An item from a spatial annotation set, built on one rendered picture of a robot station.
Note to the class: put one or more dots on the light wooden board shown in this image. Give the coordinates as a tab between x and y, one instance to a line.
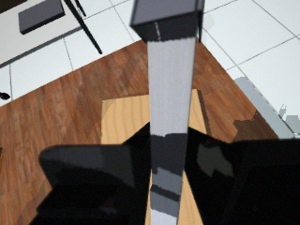
123	117

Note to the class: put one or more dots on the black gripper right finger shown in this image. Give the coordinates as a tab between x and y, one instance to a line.
217	171

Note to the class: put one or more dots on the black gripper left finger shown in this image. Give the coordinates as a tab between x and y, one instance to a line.
127	164

